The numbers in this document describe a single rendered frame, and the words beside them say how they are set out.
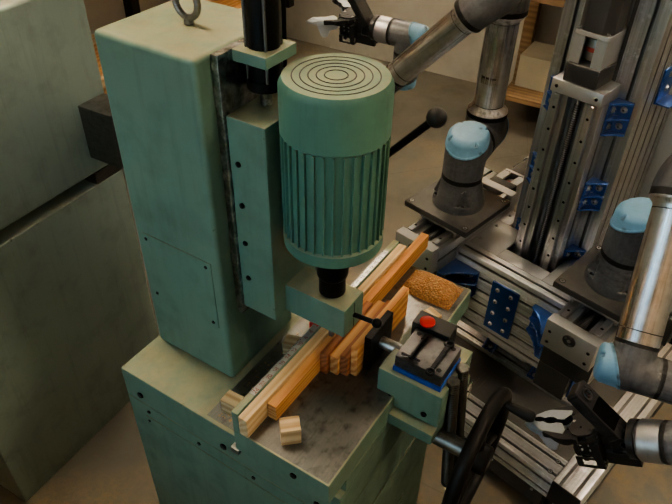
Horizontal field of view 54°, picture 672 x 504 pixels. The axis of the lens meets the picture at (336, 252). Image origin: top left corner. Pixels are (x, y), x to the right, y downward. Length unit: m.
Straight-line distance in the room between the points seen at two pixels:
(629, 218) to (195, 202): 0.98
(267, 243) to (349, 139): 0.30
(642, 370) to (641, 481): 1.23
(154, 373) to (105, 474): 0.90
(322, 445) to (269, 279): 0.32
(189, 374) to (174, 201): 0.44
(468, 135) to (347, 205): 0.86
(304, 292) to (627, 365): 0.59
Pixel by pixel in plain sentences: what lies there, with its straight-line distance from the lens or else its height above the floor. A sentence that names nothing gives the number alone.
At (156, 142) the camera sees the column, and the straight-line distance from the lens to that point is 1.18.
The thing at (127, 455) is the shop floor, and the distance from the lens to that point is 2.39.
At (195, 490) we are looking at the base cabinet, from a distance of 1.72.
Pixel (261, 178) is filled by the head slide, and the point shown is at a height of 1.32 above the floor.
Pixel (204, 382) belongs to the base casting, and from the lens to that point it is 1.47.
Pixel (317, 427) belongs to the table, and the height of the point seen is 0.90.
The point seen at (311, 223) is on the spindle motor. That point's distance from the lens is 1.05.
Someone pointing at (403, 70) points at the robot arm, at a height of 1.19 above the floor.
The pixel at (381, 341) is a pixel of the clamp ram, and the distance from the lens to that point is 1.31.
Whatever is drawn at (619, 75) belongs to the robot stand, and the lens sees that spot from 1.75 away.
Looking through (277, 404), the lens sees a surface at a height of 0.94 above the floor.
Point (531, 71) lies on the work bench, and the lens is 4.07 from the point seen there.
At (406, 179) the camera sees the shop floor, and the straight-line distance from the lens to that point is 3.56.
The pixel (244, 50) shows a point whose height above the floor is 1.52.
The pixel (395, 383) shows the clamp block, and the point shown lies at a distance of 1.27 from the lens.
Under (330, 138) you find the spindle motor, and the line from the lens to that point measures 0.96.
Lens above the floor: 1.92
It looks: 39 degrees down
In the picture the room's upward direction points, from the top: 1 degrees clockwise
